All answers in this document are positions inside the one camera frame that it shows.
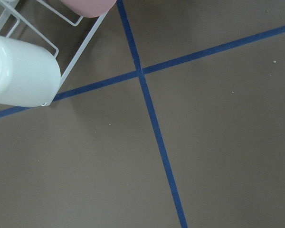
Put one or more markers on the pink cup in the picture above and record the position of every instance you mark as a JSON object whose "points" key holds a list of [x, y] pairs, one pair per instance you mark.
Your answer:
{"points": [[89, 8]]}

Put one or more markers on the white cup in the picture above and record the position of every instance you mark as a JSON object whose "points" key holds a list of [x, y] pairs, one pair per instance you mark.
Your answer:
{"points": [[29, 74]]}

